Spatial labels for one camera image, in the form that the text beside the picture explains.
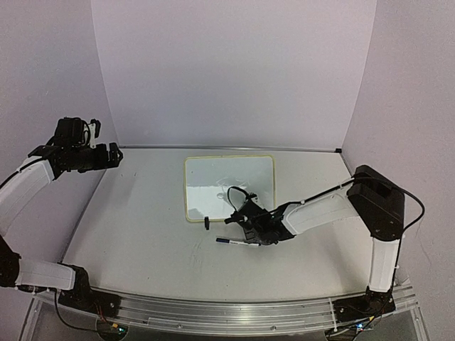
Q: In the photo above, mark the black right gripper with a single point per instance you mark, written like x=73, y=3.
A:
x=247, y=217

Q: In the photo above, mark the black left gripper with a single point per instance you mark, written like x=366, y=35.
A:
x=102, y=160

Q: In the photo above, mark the white marker pen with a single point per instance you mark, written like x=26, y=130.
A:
x=238, y=242

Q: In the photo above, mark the yellow framed small whiteboard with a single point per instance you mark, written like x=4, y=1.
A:
x=208, y=181

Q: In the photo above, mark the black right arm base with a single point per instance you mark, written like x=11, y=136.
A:
x=370, y=304

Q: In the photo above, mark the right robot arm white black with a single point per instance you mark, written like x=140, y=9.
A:
x=368, y=195

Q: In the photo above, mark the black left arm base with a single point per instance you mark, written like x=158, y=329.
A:
x=84, y=298

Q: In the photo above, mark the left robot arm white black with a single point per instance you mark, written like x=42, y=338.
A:
x=73, y=147

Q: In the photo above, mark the black left whiteboard foot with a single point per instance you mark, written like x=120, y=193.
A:
x=207, y=223

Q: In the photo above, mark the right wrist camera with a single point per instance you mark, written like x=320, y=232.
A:
x=253, y=197

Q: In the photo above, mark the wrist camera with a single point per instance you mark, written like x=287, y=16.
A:
x=94, y=131
x=253, y=197

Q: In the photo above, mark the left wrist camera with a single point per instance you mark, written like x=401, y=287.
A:
x=94, y=131

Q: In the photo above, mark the aluminium back table rail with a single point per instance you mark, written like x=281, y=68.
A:
x=235, y=148

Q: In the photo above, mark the aluminium front rail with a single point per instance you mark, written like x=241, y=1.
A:
x=234, y=319

